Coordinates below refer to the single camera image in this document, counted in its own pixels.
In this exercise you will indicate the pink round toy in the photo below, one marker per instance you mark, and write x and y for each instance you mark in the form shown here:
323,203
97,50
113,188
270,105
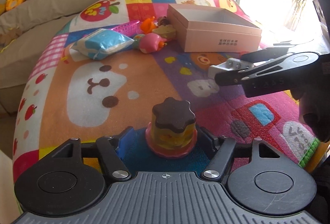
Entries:
148,43

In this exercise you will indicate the blue wet wipes pack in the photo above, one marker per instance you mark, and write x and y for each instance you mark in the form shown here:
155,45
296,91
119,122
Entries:
102,43

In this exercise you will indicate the yellow brown pudding toy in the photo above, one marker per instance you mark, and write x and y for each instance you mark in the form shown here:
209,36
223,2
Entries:
172,132

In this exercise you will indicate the colourful cartoon play mat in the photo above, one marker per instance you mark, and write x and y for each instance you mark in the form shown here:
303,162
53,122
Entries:
68,94

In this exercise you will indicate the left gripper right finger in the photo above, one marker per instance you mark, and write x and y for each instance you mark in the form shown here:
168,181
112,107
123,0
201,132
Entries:
220,151

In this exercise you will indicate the cartoon boy keychain figure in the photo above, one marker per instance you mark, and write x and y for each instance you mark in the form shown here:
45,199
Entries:
163,21

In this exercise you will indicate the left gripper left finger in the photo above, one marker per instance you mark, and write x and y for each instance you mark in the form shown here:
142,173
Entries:
111,153

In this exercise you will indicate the brown small plush toy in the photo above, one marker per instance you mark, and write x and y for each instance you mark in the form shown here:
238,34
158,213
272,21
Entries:
11,35

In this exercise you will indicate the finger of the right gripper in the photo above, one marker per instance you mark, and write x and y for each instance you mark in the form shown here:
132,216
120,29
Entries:
289,67
264,54

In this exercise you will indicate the pink plastic toy net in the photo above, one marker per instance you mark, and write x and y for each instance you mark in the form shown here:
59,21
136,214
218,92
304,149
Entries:
131,28

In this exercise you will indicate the dark gloved right hand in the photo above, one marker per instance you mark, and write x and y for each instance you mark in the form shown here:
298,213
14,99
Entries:
314,109

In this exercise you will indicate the orange pumpkin toy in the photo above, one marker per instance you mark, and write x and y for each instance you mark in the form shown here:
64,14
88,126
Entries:
148,25

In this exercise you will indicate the pink cardboard box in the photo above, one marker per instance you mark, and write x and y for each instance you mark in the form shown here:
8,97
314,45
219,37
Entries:
212,29

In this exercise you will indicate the yellow cat toy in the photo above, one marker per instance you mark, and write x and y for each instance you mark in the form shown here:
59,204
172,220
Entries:
167,32

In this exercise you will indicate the beige sofa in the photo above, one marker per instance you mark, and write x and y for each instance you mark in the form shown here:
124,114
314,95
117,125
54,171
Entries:
36,22

